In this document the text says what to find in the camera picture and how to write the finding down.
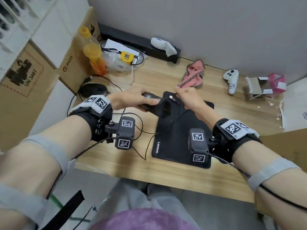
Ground white slatted crate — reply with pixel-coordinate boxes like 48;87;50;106
0;0;59;81

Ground black wrist strap white marker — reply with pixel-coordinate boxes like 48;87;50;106
68;94;113;142
211;118;262;163

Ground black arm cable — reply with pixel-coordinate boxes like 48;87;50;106
209;153;307;211
47;137;115;199

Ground large cardboard box red-dotted label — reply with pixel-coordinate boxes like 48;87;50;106
0;39;60;151

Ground yellow tape measure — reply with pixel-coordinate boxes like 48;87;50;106
121;51;134;65

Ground thin black cord with plug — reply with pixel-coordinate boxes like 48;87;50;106
79;205;98;230

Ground white board panel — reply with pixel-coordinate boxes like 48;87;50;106
28;80;80;137

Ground cardboard box with round logo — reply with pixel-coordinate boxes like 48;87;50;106
56;6;101;94

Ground white paper bag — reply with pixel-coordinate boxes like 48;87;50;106
279;76;307;132

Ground black wrist camera with markers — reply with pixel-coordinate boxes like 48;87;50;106
188;128;210;163
104;116;136;150

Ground person's purple shirt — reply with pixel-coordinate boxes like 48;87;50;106
89;208;200;230

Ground scattered white crumbs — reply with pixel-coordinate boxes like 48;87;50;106
258;102;283;128

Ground pink cleaning cloth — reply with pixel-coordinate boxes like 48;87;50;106
178;59;206;89

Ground black mouse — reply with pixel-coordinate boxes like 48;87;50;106
78;83;108;98
140;92;172;118

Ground long black bar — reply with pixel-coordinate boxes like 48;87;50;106
98;23;182;64

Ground person's left hand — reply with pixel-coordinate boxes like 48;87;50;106
107;86;164;111

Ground thin black cable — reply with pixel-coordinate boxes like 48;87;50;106
100;40;144;65

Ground small open cardboard box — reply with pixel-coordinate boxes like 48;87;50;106
245;76;274;100

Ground white paper sheet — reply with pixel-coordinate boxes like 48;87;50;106
103;38;144;65

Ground person's right hand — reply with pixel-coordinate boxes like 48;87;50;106
174;86;216;129

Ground clear plastic bag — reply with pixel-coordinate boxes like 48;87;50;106
100;45;144;72

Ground person's left forearm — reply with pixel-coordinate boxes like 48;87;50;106
0;115;93;202

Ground white controller with label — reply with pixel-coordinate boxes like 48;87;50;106
223;69;239;95

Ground pink box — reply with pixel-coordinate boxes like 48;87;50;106
268;73;287;95

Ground person's right forearm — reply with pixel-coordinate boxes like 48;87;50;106
232;141;307;230

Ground black mouse pad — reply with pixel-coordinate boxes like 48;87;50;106
151;91;215;169

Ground orange juice bottle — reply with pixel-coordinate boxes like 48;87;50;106
79;27;108;76

